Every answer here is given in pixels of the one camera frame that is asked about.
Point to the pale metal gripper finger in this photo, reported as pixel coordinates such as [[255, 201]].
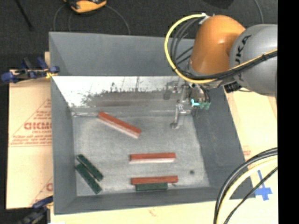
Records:
[[167, 94], [180, 112]]

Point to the red-brown flat block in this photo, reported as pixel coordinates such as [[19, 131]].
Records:
[[119, 124], [154, 179], [151, 156]]

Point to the grey metal bin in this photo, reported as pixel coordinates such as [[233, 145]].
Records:
[[121, 55]]

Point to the dark green flat block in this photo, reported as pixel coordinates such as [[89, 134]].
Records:
[[88, 178], [90, 167], [151, 187]]

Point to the brown cardboard board, red print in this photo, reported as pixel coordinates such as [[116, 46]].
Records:
[[25, 167]]

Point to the black cylinder on white bracket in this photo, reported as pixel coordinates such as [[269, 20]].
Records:
[[233, 87]]

